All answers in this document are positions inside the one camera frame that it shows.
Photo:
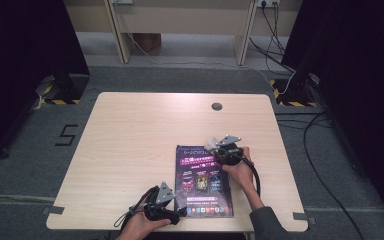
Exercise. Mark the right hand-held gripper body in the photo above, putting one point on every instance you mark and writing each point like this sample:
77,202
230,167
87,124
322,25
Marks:
228,155

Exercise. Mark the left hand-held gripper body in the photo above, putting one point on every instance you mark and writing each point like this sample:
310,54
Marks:
164,194

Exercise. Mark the white wall socket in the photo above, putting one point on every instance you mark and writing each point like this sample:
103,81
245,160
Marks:
268,2

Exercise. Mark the glossy magazine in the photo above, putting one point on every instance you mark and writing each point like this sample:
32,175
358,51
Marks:
201,186

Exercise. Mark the person's left hand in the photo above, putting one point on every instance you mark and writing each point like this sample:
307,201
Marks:
141,228

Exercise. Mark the black stand base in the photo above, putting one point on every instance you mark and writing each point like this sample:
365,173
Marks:
293,93
68,88

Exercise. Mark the person's right hand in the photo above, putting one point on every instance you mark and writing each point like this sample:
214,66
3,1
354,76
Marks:
243,173

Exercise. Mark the grey tape piece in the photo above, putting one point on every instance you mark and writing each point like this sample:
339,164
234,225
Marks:
301,216
55,210

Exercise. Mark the brown cardboard box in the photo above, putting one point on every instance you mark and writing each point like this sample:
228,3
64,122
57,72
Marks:
148,40

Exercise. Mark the black curtain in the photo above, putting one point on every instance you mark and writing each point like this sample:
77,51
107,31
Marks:
363,83
20,66

